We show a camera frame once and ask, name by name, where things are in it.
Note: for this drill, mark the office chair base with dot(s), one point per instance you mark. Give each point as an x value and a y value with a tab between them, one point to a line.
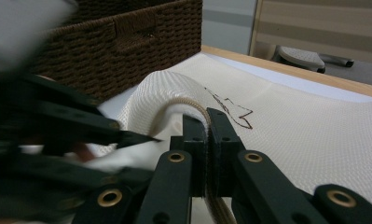
301	57

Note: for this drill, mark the white clothing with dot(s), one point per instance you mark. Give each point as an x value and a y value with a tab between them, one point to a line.
134	157

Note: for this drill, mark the white table mat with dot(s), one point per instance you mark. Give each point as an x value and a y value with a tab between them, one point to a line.
298	82

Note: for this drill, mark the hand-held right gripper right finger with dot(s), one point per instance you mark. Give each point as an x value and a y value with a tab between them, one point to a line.
227	146

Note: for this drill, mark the brown woven basket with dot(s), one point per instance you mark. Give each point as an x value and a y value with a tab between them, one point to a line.
127	46

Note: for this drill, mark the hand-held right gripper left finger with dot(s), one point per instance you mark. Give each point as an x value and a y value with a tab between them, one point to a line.
190	146

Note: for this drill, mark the cream mesh laundry bag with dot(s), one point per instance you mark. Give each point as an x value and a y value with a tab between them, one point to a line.
298	130

